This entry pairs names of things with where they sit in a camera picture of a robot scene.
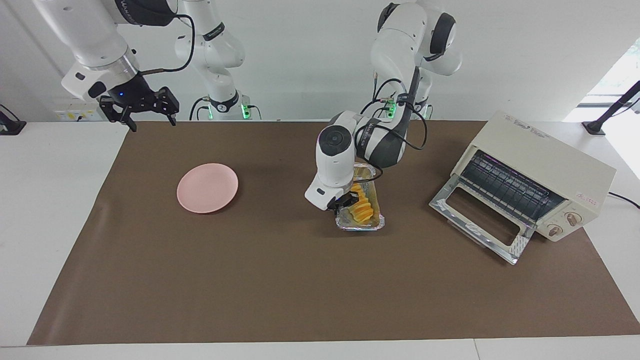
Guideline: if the brown table mat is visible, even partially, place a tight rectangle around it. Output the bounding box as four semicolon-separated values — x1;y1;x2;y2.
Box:
26;120;640;346

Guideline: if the orange spiral bread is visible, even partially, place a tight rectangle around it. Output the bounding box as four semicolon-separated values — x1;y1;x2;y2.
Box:
350;182;375;223

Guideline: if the white toaster oven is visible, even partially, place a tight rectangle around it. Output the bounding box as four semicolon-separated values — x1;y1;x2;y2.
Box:
450;111;617;243

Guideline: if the metal wire oven rack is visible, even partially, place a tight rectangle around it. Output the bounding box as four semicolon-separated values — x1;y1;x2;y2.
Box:
460;150;566;223

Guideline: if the black clamp mount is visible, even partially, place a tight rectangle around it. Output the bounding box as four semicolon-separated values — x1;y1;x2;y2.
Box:
0;104;27;136

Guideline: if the black oven power cord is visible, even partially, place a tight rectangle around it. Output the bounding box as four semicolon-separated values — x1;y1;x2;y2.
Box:
607;191;640;210

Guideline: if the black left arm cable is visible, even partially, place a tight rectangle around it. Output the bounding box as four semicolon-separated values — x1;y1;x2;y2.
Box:
354;70;428;183

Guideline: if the black camera stand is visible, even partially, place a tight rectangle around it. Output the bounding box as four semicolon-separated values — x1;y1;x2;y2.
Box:
582;80;640;136

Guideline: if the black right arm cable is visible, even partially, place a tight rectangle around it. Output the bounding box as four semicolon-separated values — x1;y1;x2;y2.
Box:
137;12;196;77

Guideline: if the glass oven door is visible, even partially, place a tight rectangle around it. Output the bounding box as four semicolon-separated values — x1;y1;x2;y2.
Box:
428;174;537;266

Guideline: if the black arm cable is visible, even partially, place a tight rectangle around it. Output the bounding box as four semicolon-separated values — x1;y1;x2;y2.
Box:
137;12;196;77
354;70;428;183

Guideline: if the aluminium foil tray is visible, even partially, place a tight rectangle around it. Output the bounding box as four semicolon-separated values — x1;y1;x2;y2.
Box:
335;162;386;232

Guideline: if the pink round plate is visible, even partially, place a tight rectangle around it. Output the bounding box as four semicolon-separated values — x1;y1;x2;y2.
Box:
176;163;239;215

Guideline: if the white power socket strip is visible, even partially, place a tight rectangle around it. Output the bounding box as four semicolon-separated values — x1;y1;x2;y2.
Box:
54;107;101;122

